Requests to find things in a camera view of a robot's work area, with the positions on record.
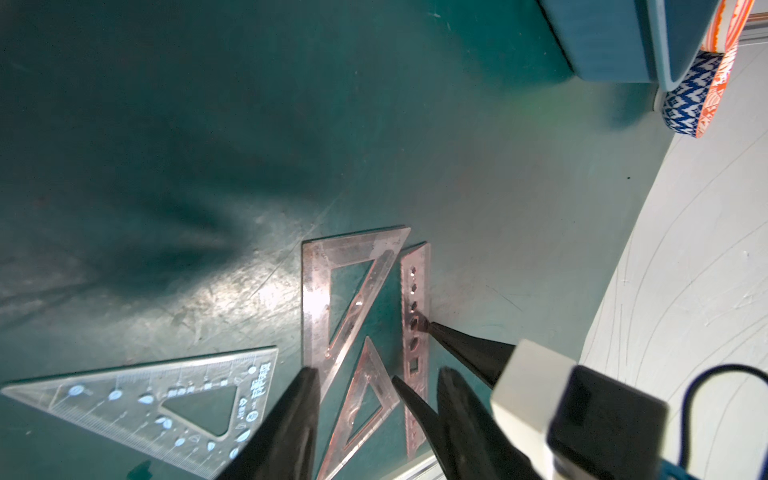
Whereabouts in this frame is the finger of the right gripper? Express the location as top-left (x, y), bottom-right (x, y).
top-left (392, 374), bottom-right (459, 479)
top-left (426, 322), bottom-right (516, 387)

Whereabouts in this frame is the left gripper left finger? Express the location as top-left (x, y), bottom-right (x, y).
top-left (218, 367), bottom-right (320, 480)

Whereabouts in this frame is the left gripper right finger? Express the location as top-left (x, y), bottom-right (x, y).
top-left (436, 367), bottom-right (539, 479)

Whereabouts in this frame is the dark triangle ruler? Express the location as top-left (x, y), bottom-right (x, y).
top-left (301, 226), bottom-right (411, 396)
top-left (316, 335), bottom-right (402, 480)

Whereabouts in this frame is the stencil ruler large dark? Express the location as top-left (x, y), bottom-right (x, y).
top-left (399, 241), bottom-right (433, 461)

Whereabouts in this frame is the blue plastic storage box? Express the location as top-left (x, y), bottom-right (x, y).
top-left (540, 0), bottom-right (719, 91)

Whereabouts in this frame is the clear triangle ruler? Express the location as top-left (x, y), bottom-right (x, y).
top-left (1, 346), bottom-right (279, 479)

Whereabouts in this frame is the green table mat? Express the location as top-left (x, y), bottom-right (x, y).
top-left (1, 1), bottom-right (673, 402)

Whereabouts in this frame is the orange patterned bowl left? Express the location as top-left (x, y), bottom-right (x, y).
top-left (699, 0), bottom-right (754, 53)

